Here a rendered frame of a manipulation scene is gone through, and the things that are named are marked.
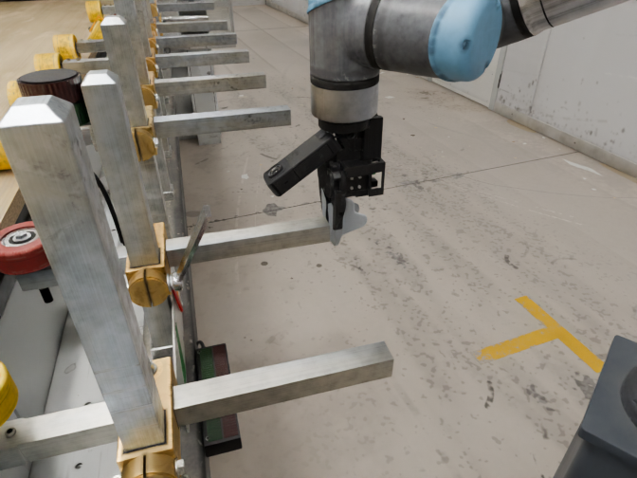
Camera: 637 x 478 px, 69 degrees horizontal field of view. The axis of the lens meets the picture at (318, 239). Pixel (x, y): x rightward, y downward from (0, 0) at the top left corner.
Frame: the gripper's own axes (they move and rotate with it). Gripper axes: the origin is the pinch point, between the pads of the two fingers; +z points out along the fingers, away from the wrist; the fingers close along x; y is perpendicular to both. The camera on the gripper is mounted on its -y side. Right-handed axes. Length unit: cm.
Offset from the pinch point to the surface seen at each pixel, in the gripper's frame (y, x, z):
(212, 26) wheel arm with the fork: -6, 123, -12
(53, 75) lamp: -30.9, -4.3, -29.4
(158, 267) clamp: -25.4, -6.6, -4.9
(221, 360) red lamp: -19.9, -9.3, 11.9
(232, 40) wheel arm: -2, 98, -12
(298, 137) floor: 51, 247, 84
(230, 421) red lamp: -19.8, -20.0, 11.9
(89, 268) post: -26.2, -30.8, -22.9
